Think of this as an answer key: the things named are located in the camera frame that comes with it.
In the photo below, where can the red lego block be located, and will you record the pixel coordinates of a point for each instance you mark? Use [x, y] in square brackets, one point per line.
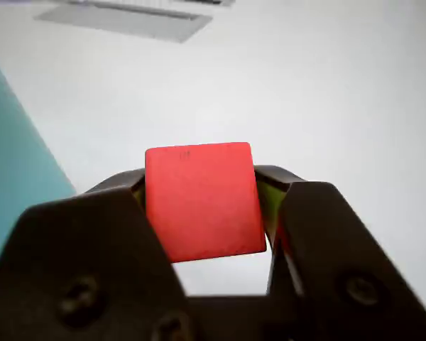
[202, 202]

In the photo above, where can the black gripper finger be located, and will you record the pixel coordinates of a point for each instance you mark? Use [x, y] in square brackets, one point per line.
[341, 255]
[81, 255]

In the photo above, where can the teal whale-shaped bin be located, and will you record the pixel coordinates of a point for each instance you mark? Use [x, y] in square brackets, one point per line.
[10, 177]

